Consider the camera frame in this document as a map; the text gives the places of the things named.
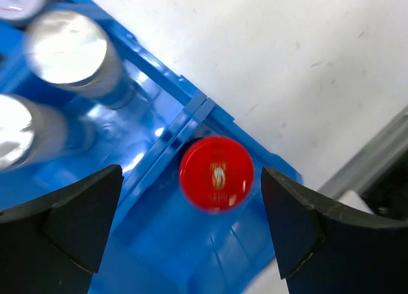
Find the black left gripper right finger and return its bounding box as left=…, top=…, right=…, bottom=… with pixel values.
left=261, top=166, right=407, bottom=293

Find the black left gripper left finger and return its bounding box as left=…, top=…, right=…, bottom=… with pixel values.
left=1, top=165, right=123, bottom=293

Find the red lid sauce jar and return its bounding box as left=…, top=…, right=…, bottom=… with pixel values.
left=178, top=136, right=254, bottom=214

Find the silver lid blue bottle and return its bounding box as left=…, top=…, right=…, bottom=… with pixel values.
left=24, top=10, right=135, bottom=109

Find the white lid sauce jar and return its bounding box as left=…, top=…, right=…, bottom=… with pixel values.
left=1, top=0, right=52, bottom=22

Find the blue plastic divided bin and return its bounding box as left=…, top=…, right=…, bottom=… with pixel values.
left=1, top=0, right=302, bottom=293

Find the aluminium table edge rail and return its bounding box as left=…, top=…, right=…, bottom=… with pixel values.
left=318, top=108, right=407, bottom=199

